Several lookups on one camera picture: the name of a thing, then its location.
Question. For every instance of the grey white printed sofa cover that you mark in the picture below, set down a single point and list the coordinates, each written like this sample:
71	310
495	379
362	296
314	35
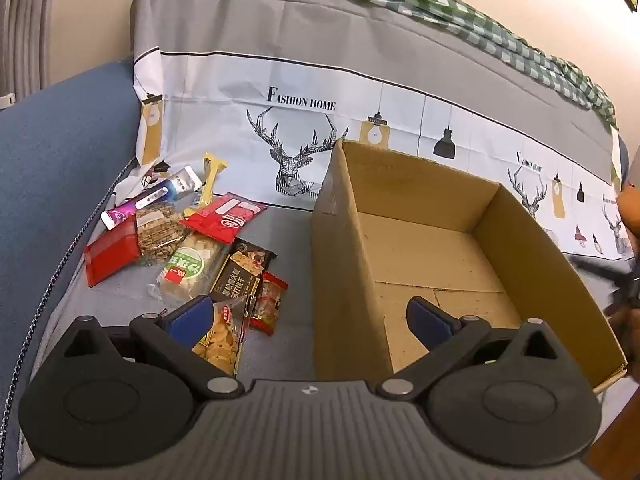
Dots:
250	35

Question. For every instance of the blue white tube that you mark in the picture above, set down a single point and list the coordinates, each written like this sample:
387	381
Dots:
182	180

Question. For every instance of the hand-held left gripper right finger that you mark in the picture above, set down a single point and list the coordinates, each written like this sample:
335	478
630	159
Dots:
425	317

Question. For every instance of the red clear cereal packet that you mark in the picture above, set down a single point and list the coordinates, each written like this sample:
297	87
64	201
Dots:
110	255

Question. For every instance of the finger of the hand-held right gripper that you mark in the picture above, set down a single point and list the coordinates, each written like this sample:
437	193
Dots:
600	267

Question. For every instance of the blue sofa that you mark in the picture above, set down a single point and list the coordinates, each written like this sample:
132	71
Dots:
50	160

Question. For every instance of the purple tube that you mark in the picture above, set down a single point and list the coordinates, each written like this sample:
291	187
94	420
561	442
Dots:
125	212

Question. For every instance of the clear yellow chips bag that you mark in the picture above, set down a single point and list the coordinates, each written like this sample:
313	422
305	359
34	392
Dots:
220	345

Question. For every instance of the black biscuit packet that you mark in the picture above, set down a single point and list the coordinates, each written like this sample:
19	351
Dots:
240	270

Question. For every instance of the person's right forearm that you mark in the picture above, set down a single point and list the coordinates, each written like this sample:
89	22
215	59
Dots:
631	210

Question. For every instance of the small red snack packet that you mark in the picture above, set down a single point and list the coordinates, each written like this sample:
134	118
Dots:
270	300

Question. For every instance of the beige curtain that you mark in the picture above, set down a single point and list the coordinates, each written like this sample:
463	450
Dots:
25	20

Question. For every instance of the green checkered blanket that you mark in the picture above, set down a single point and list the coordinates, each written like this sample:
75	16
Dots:
450	0

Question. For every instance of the red packet white label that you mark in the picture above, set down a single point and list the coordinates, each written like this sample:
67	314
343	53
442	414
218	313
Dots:
220	222

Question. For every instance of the green label cracker pack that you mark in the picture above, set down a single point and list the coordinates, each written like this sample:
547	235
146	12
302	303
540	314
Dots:
190	265

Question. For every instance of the yellow snack bar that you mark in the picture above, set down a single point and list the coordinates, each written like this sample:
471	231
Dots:
210	180

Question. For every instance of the brown cardboard box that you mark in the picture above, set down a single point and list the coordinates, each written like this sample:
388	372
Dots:
340	260

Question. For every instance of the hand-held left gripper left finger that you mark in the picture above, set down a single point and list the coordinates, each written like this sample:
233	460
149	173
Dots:
192	317

